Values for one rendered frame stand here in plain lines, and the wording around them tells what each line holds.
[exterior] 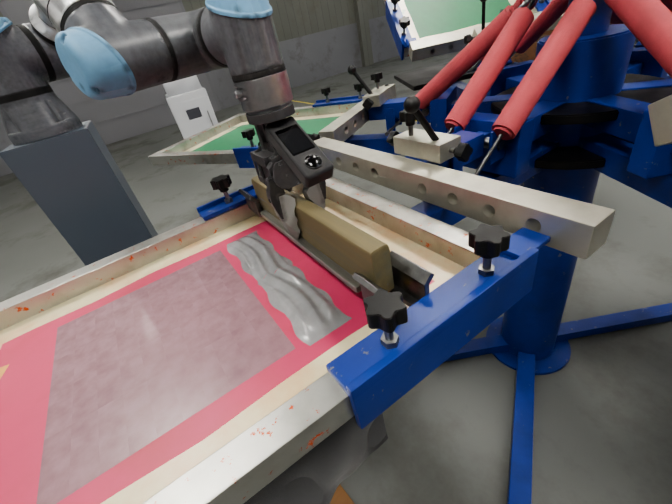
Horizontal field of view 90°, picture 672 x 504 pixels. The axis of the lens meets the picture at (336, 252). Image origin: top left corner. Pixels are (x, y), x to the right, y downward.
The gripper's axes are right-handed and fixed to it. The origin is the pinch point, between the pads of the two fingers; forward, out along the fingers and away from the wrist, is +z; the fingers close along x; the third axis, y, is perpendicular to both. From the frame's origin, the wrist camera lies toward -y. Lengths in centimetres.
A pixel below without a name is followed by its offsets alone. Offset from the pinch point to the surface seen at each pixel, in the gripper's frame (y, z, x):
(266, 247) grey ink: 8.7, 4.7, 6.1
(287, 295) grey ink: -7.0, 4.9, 9.5
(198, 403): -15.8, 5.3, 26.3
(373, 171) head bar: 8.0, -0.7, -21.2
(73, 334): 12.4, 5.2, 40.7
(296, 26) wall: 871, -34, -475
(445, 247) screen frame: -18.0, 3.3, -13.8
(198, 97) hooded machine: 495, 23, -95
